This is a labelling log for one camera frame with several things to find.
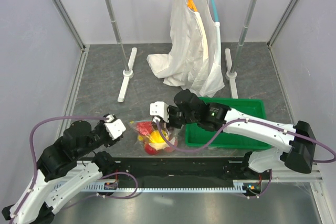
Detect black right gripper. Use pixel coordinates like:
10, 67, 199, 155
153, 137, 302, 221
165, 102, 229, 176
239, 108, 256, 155
159, 105, 198, 129

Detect purple grape bunch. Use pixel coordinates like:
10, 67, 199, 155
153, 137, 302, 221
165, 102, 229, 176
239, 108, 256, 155
165, 127, 180, 147

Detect orange fruit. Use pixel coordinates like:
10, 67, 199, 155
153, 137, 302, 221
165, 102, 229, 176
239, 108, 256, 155
149, 130, 166, 147

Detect clear zip top bag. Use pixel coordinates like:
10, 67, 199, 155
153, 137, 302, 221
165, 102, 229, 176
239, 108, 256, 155
129, 120, 178, 155

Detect red strawberry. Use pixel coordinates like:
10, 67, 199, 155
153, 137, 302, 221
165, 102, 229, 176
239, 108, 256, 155
136, 121, 153, 135

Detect peach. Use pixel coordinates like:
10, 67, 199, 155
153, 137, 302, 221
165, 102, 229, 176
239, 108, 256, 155
144, 143, 160, 155

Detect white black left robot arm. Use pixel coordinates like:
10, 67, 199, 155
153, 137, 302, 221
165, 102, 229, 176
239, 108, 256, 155
2, 119, 126, 223

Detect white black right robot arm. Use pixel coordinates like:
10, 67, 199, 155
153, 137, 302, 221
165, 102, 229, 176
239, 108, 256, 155
150, 89, 316, 179

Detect green plastic tray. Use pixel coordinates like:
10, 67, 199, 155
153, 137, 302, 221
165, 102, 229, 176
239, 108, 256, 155
184, 97, 271, 151

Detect white garment on teal hanger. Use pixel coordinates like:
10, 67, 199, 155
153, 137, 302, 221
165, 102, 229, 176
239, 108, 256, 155
188, 0, 225, 97

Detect white garment on orange hanger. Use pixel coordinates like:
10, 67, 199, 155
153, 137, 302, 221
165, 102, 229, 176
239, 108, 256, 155
147, 0, 203, 89

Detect silver clothes rack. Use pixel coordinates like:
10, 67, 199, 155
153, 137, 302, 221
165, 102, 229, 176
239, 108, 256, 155
105, 0, 257, 99

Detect teal hanger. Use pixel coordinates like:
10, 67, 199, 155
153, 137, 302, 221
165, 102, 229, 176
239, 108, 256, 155
203, 0, 223, 25

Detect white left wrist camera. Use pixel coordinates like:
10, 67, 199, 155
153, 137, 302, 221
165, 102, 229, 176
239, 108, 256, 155
104, 114, 126, 141

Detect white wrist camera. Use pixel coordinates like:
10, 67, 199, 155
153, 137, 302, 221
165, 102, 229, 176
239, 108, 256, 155
150, 101, 169, 123
104, 114, 126, 141

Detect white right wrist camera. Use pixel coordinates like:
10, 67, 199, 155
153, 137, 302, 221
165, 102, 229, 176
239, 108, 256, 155
150, 101, 169, 123

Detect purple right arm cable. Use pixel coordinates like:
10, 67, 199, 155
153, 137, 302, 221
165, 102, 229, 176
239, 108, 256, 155
154, 119, 336, 200

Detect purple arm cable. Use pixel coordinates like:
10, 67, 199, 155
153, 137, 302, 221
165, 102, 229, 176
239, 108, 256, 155
154, 119, 336, 200
7, 115, 140, 224

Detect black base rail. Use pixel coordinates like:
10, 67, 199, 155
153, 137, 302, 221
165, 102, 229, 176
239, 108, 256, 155
103, 157, 271, 196

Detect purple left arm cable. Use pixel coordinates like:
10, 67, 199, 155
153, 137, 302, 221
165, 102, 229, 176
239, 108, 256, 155
7, 115, 140, 224

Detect light blue cable duct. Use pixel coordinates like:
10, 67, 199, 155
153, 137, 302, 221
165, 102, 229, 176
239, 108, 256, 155
83, 176, 245, 193

